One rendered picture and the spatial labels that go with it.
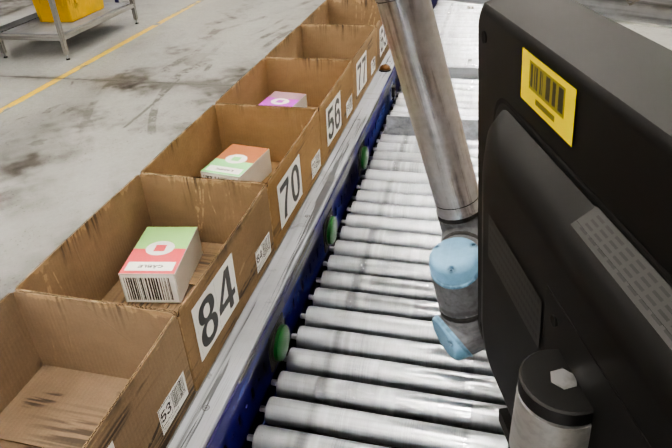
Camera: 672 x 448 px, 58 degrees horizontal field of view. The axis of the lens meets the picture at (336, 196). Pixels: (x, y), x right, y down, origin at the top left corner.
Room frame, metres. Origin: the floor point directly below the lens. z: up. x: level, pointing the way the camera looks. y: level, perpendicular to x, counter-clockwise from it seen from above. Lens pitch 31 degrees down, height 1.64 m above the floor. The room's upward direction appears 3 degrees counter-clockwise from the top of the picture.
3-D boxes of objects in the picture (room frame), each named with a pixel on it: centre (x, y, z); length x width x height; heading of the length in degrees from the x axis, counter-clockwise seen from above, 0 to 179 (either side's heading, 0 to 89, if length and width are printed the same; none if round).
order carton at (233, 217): (0.91, 0.33, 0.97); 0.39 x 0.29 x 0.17; 164
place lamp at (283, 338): (0.86, 0.12, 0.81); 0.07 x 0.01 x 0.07; 164
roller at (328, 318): (0.96, -0.15, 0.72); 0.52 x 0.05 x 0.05; 74
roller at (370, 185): (1.52, -0.31, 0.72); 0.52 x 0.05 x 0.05; 74
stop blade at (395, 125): (1.86, -0.41, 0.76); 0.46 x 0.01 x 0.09; 74
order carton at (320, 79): (1.66, 0.12, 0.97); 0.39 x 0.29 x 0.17; 164
